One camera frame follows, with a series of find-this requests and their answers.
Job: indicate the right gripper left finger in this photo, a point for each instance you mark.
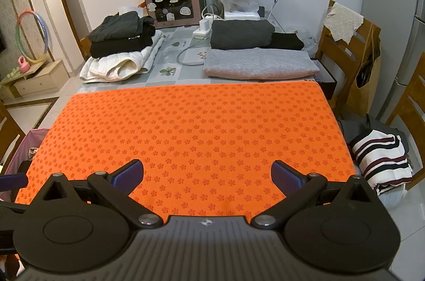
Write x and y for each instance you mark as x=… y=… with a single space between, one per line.
x=113 y=191

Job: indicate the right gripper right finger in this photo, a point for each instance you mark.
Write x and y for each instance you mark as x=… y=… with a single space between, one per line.
x=299 y=190

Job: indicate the black folded clothes stack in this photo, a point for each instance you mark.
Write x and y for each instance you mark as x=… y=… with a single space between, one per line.
x=122 y=33

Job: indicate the purple laundry basket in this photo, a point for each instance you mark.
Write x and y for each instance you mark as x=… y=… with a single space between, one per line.
x=33 y=139

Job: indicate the wooden chair by basket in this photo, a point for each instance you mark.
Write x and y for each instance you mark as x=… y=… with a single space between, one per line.
x=11 y=135

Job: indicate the striped white garment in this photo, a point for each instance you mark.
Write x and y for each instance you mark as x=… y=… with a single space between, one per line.
x=382 y=159

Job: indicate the orange floral table mat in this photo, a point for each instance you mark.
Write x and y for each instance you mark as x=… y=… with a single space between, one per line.
x=206 y=150

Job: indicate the brown tote bag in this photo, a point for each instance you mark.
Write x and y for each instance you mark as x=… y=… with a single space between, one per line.
x=363 y=89

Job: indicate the white folded padded jacket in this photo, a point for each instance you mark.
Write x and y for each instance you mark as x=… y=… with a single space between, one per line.
x=121 y=66

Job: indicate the cream low cabinet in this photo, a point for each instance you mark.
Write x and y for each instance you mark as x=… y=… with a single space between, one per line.
x=41 y=77

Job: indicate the wooden chair with bag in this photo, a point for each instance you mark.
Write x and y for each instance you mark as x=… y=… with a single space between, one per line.
x=348 y=58

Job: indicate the light grey folded garment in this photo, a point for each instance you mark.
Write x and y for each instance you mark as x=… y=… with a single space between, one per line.
x=259 y=64

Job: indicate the pink kettlebell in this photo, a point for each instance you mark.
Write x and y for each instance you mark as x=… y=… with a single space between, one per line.
x=24 y=65

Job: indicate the dark grey folded garment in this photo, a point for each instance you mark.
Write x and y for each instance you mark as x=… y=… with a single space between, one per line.
x=241 y=34

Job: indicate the colourful hula hoop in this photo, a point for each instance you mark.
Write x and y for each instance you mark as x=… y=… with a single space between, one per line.
x=31 y=37

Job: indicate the beige cloth on chair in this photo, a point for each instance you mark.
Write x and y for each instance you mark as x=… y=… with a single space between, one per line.
x=342 y=22

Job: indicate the white power strip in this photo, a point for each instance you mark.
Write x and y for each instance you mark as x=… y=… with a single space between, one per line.
x=205 y=26

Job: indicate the silver refrigerator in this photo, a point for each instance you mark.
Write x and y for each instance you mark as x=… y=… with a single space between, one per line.
x=412 y=54

